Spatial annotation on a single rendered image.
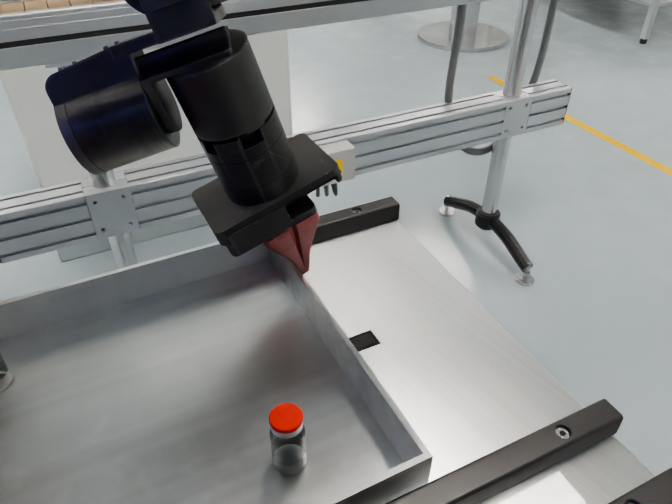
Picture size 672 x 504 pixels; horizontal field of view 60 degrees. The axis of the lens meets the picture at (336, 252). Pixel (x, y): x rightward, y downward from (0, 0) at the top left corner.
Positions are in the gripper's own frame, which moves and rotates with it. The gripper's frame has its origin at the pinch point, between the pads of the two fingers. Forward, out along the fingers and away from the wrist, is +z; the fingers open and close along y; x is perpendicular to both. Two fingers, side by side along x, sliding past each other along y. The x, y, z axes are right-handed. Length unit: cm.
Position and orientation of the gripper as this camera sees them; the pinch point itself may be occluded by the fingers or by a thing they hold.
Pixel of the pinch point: (300, 262)
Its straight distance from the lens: 49.3
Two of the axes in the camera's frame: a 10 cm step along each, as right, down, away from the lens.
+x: 4.6, 5.3, -7.1
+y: -8.5, 5.0, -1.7
